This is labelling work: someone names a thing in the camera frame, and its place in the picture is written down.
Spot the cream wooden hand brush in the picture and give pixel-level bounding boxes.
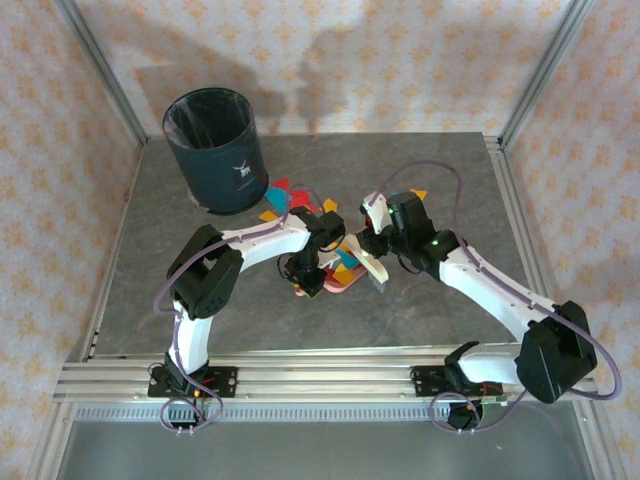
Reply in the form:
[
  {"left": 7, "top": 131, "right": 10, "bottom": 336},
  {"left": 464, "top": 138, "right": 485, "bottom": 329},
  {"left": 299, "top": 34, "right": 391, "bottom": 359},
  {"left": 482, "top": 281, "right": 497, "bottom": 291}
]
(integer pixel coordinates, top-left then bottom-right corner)
[{"left": 344, "top": 233, "right": 391, "bottom": 292}]

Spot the pink plastic dustpan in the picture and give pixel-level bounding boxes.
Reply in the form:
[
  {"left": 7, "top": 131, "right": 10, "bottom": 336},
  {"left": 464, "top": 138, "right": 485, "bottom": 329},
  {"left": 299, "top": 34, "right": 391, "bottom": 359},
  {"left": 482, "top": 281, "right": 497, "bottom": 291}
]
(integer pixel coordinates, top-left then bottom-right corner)
[{"left": 294, "top": 249, "right": 367, "bottom": 299}]

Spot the dark navy waste bin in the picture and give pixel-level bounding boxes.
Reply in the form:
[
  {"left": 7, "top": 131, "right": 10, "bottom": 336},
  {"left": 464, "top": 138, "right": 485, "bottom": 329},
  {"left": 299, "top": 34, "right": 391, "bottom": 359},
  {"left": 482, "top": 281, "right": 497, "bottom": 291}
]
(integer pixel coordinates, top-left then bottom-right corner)
[{"left": 162, "top": 88, "right": 270, "bottom": 217}]

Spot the grey metal shelf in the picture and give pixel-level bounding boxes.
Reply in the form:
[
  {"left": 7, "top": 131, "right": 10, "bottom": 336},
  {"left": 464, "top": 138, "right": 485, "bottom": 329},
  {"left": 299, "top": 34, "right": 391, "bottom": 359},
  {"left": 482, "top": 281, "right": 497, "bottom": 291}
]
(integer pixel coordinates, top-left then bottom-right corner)
[{"left": 52, "top": 418, "right": 594, "bottom": 480}]

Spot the clear plastic bin liner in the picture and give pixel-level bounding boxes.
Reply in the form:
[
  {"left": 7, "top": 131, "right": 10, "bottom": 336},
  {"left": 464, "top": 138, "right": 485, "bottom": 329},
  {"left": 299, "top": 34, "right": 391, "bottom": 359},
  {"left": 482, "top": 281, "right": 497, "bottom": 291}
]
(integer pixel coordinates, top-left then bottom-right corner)
[{"left": 163, "top": 90, "right": 251, "bottom": 150}]

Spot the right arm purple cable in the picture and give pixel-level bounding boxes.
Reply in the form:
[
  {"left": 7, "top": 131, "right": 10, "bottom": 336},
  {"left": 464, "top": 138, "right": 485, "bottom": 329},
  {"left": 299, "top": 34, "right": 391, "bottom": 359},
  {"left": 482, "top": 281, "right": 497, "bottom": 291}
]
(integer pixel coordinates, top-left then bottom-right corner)
[{"left": 369, "top": 159, "right": 624, "bottom": 435}]

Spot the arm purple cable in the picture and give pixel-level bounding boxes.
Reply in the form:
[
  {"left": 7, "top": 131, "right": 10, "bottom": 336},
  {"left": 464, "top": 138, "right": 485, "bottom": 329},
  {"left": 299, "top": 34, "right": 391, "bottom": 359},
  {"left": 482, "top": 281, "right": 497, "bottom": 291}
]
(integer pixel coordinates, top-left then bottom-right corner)
[
  {"left": 153, "top": 184, "right": 326, "bottom": 437},
  {"left": 369, "top": 159, "right": 624, "bottom": 435}
]

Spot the wide aluminium mounting rail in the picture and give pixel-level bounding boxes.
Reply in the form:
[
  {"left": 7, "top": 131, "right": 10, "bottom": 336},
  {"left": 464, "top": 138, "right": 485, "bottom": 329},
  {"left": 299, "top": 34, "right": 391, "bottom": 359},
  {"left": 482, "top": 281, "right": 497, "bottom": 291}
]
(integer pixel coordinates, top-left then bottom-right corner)
[{"left": 52, "top": 349, "right": 599, "bottom": 404}]

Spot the aluminium table side rail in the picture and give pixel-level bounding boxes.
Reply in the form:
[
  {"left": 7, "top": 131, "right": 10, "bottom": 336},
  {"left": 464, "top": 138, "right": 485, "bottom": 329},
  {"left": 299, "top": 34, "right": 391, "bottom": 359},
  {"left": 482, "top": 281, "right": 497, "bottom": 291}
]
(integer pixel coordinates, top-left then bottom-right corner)
[
  {"left": 482, "top": 132, "right": 556, "bottom": 314},
  {"left": 67, "top": 139, "right": 149, "bottom": 364}
]

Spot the grey slotted cable duct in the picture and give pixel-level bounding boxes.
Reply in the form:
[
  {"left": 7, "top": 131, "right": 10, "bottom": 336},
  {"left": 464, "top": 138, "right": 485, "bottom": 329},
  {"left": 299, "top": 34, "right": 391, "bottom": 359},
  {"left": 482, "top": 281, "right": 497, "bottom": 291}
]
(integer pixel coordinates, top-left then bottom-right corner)
[{"left": 74, "top": 404, "right": 581, "bottom": 422}]

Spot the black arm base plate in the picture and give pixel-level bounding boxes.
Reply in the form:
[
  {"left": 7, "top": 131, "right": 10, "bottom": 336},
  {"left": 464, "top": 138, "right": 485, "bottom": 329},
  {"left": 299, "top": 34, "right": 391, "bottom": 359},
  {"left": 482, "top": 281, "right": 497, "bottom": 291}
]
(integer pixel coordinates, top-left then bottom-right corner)
[
  {"left": 148, "top": 366, "right": 239, "bottom": 399},
  {"left": 410, "top": 366, "right": 454, "bottom": 399}
]

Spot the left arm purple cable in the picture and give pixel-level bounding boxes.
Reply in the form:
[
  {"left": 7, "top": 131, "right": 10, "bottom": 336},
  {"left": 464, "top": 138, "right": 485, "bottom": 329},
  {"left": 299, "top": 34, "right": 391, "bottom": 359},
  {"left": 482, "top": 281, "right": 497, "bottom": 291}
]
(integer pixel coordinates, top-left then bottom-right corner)
[{"left": 153, "top": 184, "right": 326, "bottom": 437}]

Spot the aluminium frame post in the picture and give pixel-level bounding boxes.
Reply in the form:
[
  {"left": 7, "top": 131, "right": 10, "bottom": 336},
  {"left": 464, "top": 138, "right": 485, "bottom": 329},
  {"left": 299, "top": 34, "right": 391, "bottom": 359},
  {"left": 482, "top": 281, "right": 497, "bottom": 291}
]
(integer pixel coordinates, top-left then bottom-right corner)
[
  {"left": 53, "top": 0, "right": 150, "bottom": 146},
  {"left": 497, "top": 0, "right": 600, "bottom": 149}
]

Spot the aluminium lower frame rail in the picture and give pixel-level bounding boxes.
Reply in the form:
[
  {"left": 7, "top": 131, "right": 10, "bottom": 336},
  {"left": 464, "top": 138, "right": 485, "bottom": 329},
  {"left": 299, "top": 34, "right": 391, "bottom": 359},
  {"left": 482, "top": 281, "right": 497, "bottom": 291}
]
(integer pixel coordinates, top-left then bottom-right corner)
[
  {"left": 574, "top": 402, "right": 619, "bottom": 480},
  {"left": 27, "top": 399, "right": 76, "bottom": 480}
]

